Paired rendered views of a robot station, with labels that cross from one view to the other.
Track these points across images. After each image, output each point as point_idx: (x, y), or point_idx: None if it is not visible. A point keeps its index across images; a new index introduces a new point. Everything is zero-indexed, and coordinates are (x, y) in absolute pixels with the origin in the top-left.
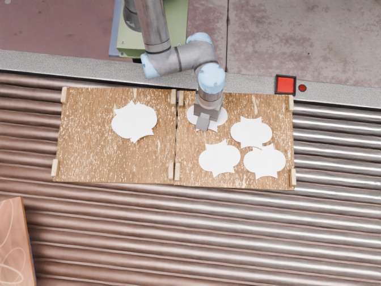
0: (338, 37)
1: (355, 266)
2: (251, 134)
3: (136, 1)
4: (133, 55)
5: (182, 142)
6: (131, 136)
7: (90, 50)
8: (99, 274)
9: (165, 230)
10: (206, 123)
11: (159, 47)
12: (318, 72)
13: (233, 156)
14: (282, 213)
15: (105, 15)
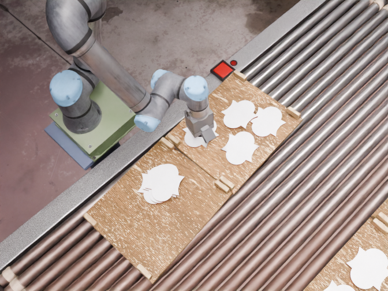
0: (191, 41)
1: (384, 123)
2: (241, 115)
3: (107, 79)
4: (104, 150)
5: (206, 163)
6: (171, 193)
7: (30, 215)
8: None
9: (262, 227)
10: (211, 131)
11: (145, 99)
12: (205, 73)
13: (247, 137)
14: (312, 140)
15: (12, 179)
